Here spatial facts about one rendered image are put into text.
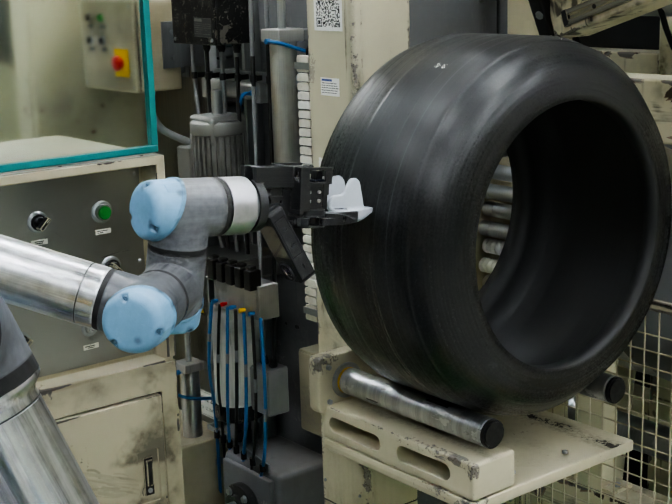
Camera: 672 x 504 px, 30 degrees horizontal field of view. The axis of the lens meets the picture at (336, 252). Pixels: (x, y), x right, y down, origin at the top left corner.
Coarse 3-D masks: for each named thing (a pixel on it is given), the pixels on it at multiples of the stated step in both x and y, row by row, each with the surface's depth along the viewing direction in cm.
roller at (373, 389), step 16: (352, 368) 209; (352, 384) 206; (368, 384) 203; (384, 384) 201; (368, 400) 204; (384, 400) 200; (400, 400) 197; (416, 400) 195; (432, 400) 193; (416, 416) 194; (432, 416) 191; (448, 416) 189; (464, 416) 187; (480, 416) 185; (448, 432) 190; (464, 432) 186; (480, 432) 184; (496, 432) 184
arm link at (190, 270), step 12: (156, 252) 155; (168, 252) 154; (180, 252) 154; (192, 252) 155; (204, 252) 157; (156, 264) 154; (168, 264) 154; (180, 264) 154; (192, 264) 155; (204, 264) 157; (180, 276) 152; (192, 276) 155; (204, 276) 158; (192, 288) 154; (192, 300) 153; (192, 312) 157; (180, 324) 157; (192, 324) 158
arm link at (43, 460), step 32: (0, 320) 100; (0, 352) 102; (0, 384) 103; (32, 384) 106; (0, 416) 104; (32, 416) 106; (0, 448) 104; (32, 448) 105; (64, 448) 108; (0, 480) 105; (32, 480) 105; (64, 480) 107
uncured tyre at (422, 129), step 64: (384, 64) 191; (512, 64) 176; (576, 64) 181; (384, 128) 178; (448, 128) 171; (512, 128) 173; (576, 128) 212; (640, 128) 191; (384, 192) 174; (448, 192) 169; (576, 192) 218; (640, 192) 207; (320, 256) 186; (384, 256) 174; (448, 256) 170; (512, 256) 219; (576, 256) 218; (640, 256) 199; (384, 320) 179; (448, 320) 173; (512, 320) 218; (576, 320) 212; (640, 320) 200; (448, 384) 180; (512, 384) 183; (576, 384) 192
